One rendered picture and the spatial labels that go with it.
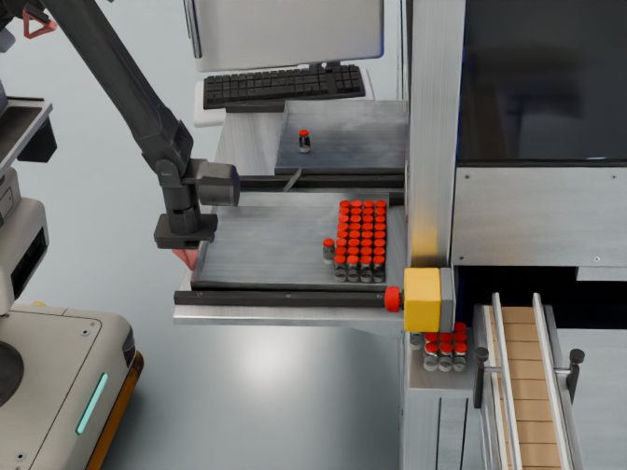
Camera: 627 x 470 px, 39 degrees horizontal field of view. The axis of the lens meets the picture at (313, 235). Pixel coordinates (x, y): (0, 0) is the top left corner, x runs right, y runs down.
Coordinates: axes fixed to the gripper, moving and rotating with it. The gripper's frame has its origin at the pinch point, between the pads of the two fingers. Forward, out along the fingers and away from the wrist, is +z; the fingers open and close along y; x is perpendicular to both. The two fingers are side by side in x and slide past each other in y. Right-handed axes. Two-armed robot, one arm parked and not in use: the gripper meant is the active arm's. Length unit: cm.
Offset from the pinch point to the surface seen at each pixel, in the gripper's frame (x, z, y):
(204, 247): 5.9, 0.9, 1.1
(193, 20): 80, -8, -13
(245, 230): 12.5, 2.2, 7.7
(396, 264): 3.7, 2.3, 36.2
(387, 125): 49, 2, 34
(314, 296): -7.0, 0.4, 22.4
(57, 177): 150, 91, -92
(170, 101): 206, 90, -59
